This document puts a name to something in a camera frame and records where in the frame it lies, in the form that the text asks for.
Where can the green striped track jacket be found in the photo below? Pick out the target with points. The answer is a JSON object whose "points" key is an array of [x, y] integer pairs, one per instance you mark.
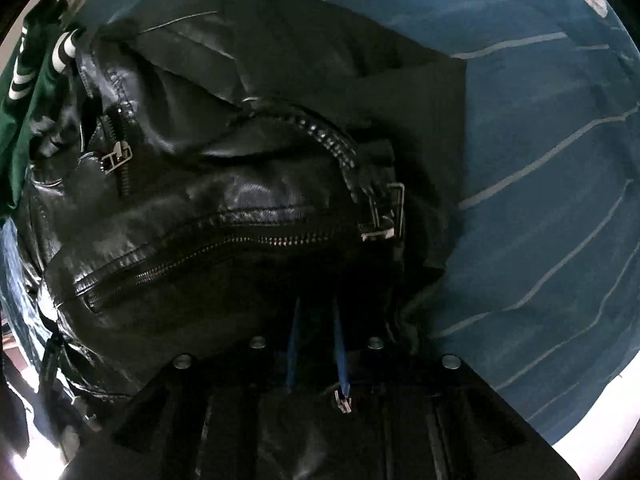
{"points": [[32, 80]]}

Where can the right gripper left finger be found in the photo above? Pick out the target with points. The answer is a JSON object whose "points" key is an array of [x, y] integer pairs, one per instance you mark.
{"points": [[233, 416]]}

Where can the blue striped bed sheet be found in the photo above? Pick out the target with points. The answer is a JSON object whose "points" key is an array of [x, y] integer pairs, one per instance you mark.
{"points": [[541, 293]]}

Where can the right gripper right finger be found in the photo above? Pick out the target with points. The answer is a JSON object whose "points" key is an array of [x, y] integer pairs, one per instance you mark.
{"points": [[425, 416]]}

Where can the black leather jacket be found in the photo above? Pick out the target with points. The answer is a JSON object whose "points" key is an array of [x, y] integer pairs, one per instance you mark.
{"points": [[211, 164]]}

